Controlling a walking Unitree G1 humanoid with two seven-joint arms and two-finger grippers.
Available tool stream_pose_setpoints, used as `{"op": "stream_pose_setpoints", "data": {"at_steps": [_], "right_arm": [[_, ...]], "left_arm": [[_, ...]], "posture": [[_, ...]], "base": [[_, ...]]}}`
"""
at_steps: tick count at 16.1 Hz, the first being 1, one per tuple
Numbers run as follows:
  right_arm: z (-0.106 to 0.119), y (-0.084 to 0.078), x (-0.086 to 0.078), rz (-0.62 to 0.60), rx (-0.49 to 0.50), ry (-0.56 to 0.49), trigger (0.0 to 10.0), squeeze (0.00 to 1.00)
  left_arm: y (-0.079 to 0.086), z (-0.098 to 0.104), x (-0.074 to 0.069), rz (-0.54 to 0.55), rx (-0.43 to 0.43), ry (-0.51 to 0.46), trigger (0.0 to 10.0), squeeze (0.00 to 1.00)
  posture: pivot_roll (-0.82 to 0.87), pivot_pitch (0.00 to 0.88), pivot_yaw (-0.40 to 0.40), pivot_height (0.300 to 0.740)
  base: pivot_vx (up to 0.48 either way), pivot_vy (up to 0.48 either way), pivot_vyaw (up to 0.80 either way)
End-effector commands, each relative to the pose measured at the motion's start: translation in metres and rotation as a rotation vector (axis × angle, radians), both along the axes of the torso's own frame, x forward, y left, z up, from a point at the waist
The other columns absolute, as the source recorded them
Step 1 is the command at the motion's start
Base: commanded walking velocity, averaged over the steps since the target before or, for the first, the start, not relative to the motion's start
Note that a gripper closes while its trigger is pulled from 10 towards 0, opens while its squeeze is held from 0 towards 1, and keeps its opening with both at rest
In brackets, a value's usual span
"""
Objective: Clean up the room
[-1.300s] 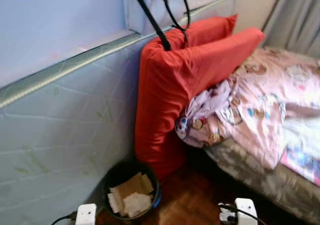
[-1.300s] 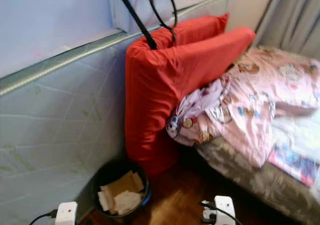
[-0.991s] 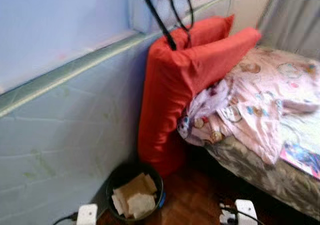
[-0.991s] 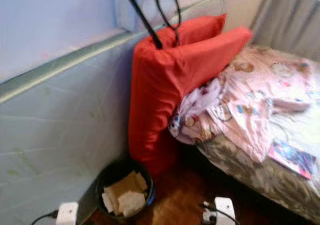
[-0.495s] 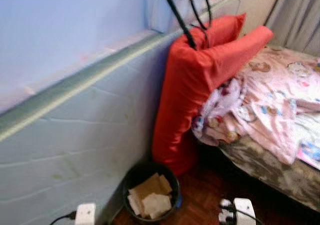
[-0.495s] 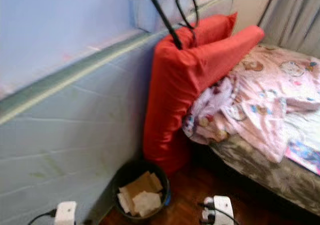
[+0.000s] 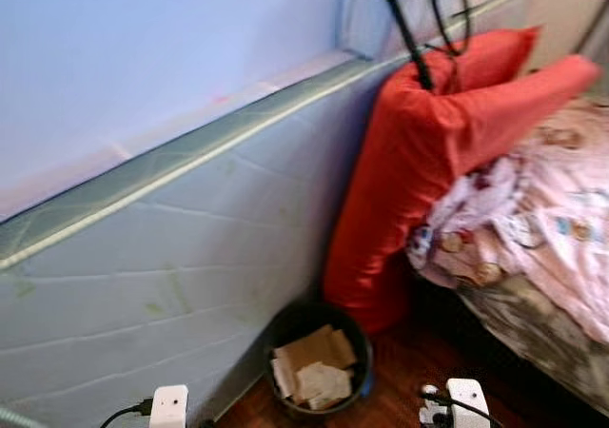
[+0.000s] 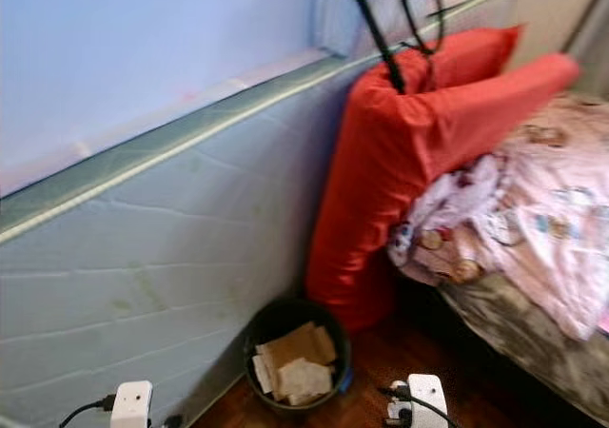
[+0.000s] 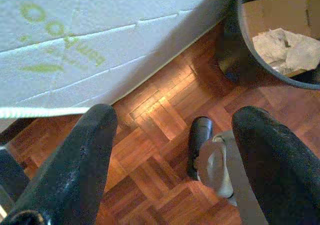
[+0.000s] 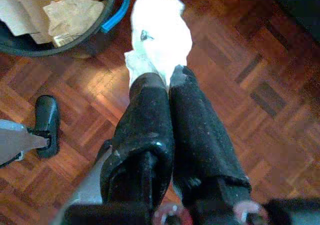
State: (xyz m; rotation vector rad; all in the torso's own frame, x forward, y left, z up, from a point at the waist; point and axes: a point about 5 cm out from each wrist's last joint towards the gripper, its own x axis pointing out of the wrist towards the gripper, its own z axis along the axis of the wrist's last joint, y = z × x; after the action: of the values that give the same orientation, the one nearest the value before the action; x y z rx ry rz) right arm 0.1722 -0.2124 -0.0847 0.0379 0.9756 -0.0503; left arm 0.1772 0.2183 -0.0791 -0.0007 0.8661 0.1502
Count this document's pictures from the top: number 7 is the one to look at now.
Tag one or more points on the pink cartoon print blanket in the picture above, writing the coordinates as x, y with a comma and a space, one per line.
552, 209

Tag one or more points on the beige floral bed sheet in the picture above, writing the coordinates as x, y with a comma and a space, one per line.
542, 338

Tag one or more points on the small red pillow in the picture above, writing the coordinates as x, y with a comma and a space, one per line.
495, 57

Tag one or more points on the large red pillow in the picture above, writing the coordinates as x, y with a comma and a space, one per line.
400, 190

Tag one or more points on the black round waste bin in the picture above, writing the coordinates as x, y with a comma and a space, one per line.
306, 315

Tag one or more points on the brown cardboard piece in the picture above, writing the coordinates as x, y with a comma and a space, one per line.
319, 347

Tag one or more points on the crumpled white paper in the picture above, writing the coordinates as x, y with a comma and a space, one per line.
324, 385

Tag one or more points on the pale quilted mattress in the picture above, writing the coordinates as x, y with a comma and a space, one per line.
190, 285

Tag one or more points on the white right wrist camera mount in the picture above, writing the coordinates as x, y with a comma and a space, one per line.
468, 404

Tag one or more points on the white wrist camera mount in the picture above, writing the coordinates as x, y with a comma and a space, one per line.
468, 404
169, 409

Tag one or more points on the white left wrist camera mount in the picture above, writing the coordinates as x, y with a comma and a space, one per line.
169, 409

